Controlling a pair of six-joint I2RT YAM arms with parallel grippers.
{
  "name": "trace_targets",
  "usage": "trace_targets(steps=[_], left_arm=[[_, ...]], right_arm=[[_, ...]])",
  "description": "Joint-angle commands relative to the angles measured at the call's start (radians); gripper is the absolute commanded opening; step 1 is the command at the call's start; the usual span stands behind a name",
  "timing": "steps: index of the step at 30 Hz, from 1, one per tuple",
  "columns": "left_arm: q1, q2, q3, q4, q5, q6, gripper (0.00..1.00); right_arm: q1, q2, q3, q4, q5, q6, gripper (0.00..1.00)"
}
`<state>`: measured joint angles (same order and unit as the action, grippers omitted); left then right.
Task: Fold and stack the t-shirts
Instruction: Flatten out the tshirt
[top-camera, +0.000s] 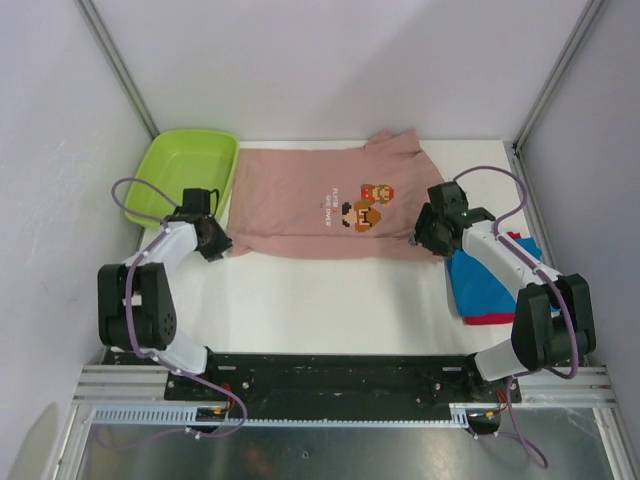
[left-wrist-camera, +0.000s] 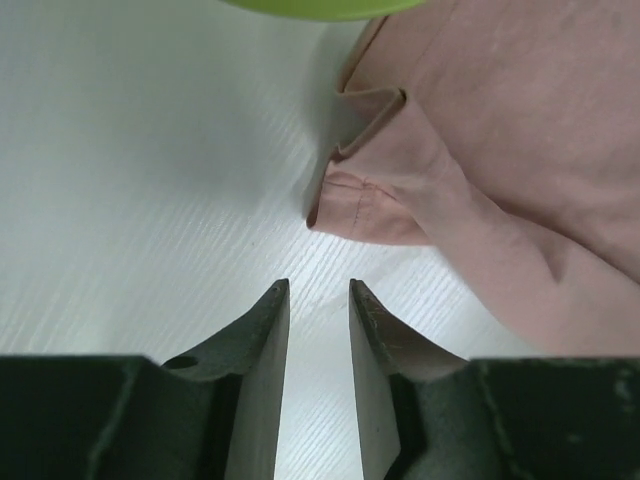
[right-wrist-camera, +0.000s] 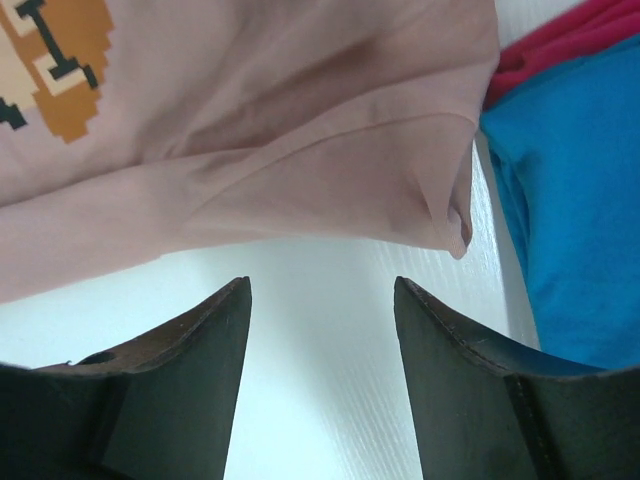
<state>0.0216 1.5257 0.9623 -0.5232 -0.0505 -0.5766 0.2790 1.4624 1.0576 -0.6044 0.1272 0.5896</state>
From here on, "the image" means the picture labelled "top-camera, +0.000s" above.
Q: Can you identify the grey slotted cable duct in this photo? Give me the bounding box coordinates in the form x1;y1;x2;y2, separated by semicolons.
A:
93;405;469;429

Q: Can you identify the green plastic tub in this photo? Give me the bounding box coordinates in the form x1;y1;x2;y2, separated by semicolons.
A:
124;129;240;228

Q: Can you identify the red folded t-shirt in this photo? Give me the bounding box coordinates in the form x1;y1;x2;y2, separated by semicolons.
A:
460;230;524;328

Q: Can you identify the aluminium frame rail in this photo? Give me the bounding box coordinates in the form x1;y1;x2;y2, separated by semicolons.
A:
72;365;617;408

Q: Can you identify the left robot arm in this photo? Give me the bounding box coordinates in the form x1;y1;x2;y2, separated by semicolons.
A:
97;188;232;400

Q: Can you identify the blue folded t-shirt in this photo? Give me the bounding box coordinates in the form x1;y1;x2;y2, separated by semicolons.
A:
444;236;545;321

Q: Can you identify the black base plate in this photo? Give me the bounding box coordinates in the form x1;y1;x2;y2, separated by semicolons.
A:
101;349;523;407

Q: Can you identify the pink t-shirt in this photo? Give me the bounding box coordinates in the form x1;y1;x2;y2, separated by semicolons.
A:
226;130;443;263

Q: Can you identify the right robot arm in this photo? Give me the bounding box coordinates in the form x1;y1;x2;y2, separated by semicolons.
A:
411;182;596;401

